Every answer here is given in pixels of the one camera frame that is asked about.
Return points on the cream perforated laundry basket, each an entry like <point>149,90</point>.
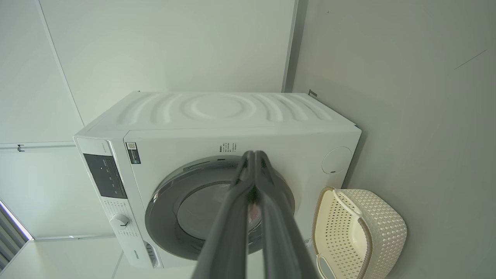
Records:
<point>379,228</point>

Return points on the black QR code label sticker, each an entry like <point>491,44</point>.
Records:
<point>132,152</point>

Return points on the white washing machine dial knob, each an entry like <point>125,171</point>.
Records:
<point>119,222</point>

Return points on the white front-load washing machine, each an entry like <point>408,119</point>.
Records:
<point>232,112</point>

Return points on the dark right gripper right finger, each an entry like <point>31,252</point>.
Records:
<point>281,240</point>

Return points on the white oval filter access cover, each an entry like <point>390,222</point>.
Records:
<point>336,159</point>

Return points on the dark washing machine display panel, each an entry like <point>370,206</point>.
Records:
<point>105,176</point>

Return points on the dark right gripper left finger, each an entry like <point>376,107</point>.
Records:
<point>226,240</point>

